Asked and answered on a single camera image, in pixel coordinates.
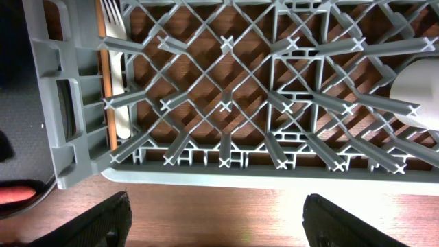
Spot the white plastic fork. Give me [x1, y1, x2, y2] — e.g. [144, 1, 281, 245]
[100, 0, 131, 139]

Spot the wooden chopstick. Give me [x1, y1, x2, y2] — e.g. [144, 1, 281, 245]
[95, 0, 117, 150]

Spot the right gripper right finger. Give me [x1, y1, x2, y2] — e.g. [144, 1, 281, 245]
[302, 193, 404, 247]

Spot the round black serving tray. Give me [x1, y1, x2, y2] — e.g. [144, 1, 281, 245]
[1, 1, 54, 219]

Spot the cream white cup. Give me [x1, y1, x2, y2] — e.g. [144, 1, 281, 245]
[390, 58, 438, 130]

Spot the orange carrot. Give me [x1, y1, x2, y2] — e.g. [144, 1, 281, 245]
[0, 186, 36, 204]

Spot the grey dishwasher rack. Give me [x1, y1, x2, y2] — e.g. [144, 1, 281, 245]
[23, 1, 438, 195]

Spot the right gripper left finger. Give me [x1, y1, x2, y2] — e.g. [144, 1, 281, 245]
[30, 191, 132, 246]

